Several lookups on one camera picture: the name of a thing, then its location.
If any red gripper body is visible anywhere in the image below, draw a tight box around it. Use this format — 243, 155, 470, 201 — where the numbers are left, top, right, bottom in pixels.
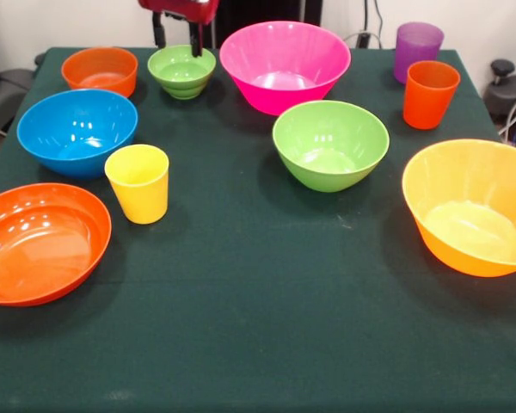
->
138, 0, 220, 25

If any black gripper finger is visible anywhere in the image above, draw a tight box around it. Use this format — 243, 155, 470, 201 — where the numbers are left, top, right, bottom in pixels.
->
188, 21, 204, 59
152, 11, 168, 48

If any small green ribbed bowl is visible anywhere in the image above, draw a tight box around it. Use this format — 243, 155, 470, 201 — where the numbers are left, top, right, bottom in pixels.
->
147, 44, 218, 101

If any small orange bowl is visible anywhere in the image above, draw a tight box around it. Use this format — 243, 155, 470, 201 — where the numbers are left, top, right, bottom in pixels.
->
61, 46, 139, 99

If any large pink bowl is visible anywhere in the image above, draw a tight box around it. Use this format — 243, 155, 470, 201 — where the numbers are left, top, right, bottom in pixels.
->
218, 20, 353, 117

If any blue bowl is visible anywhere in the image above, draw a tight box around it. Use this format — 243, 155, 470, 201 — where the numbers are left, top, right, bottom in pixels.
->
16, 89, 139, 182

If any large green bowl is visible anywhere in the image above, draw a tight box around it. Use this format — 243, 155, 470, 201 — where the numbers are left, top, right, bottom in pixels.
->
272, 100, 390, 194

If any yellow cup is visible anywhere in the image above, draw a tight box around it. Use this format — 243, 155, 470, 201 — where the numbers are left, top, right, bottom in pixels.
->
104, 144, 170, 225

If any dark grey chair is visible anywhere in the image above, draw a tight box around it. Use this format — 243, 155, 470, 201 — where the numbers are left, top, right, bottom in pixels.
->
0, 67, 36, 134

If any purple cup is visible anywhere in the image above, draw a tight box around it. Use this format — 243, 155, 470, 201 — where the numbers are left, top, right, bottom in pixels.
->
392, 22, 445, 84

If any orange cup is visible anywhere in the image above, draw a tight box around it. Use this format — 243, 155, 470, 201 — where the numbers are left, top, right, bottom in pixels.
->
402, 60, 462, 131

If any dark green tablecloth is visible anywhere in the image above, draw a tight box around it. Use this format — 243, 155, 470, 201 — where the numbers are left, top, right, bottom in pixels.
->
0, 46, 516, 413

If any wide shallow orange bowl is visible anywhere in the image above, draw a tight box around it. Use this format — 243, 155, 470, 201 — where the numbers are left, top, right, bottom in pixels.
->
0, 182, 113, 308

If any large yellow-orange bowl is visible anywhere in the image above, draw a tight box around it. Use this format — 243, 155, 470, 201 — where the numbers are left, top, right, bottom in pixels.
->
402, 138, 516, 279

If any black clamp knob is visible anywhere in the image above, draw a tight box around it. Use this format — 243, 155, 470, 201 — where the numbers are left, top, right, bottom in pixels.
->
489, 59, 516, 87

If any black rounded base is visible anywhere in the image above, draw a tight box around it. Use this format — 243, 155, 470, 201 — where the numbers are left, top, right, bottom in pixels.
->
483, 72, 516, 143

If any black hanging cable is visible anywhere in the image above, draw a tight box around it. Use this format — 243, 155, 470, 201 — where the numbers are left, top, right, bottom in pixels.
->
372, 0, 386, 49

